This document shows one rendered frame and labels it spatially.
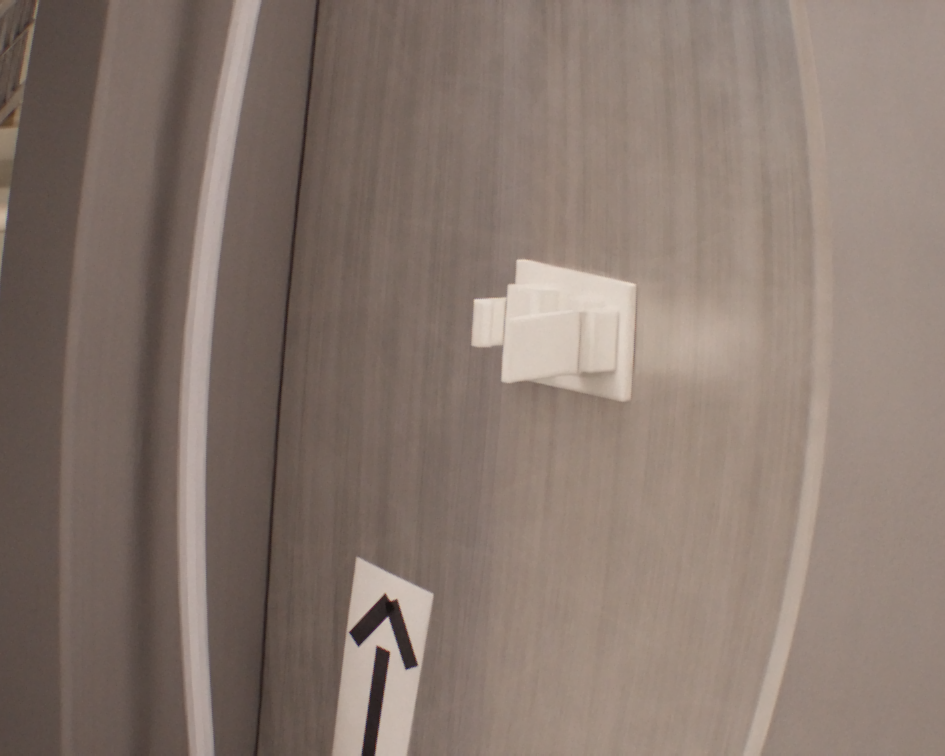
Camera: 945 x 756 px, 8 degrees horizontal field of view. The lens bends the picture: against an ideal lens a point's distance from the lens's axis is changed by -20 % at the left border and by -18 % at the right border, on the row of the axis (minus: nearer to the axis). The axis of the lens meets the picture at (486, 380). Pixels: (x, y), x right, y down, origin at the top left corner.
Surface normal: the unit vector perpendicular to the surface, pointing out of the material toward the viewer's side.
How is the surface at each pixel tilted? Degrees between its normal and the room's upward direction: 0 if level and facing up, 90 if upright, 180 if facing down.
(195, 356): 92
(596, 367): 91
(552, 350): 91
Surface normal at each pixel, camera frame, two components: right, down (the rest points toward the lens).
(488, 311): 0.30, 0.16
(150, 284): 0.69, 0.15
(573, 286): -0.73, 0.06
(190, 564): 0.03, 0.18
